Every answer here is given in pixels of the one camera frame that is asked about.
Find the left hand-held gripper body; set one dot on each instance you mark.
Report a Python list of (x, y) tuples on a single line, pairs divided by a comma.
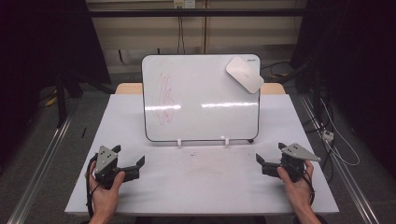
[(106, 160)]

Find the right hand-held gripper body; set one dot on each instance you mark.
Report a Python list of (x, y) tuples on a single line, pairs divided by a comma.
[(294, 158)]

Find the white dry-erase whiteboard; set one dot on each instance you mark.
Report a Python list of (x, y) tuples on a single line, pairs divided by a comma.
[(202, 121)]

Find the white whiteboard eraser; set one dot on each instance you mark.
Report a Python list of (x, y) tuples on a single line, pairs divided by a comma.
[(244, 74)]

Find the person's right hand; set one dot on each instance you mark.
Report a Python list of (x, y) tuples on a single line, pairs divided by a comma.
[(295, 189)]

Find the person's left hand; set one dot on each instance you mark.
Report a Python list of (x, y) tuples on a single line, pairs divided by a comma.
[(104, 199)]

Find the small black floor object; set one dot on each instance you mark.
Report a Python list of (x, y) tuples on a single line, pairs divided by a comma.
[(83, 132)]

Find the white whiteboard support clip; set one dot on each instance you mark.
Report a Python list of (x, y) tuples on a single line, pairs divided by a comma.
[(179, 142), (226, 142)]

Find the white power strip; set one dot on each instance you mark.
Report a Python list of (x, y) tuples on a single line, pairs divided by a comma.
[(327, 135)]

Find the black metal stand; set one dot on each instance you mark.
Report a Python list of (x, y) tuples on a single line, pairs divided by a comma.
[(61, 102)]

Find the black curtain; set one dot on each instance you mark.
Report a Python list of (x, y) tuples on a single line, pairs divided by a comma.
[(351, 62), (40, 40)]

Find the aluminium floor rail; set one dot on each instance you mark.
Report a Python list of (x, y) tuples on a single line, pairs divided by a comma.
[(40, 168), (342, 174)]

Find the white wall socket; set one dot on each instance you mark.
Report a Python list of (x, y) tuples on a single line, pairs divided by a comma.
[(184, 3)]

